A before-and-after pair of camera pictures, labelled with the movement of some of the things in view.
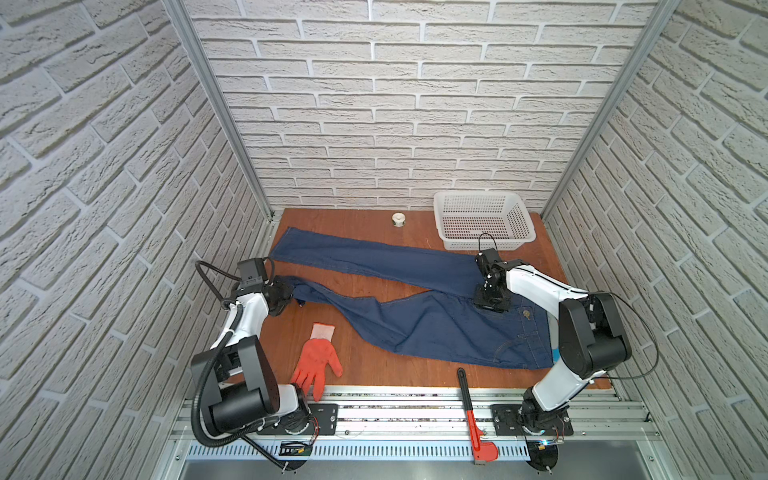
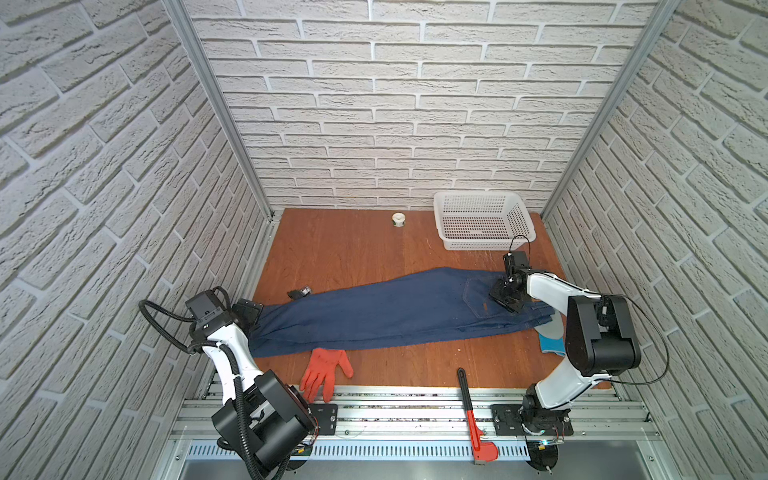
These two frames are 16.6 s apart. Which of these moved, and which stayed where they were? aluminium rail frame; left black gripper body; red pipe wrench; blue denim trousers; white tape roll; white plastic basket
Moved: blue denim trousers; left black gripper body
Stayed: white tape roll; white plastic basket; aluminium rail frame; red pipe wrench
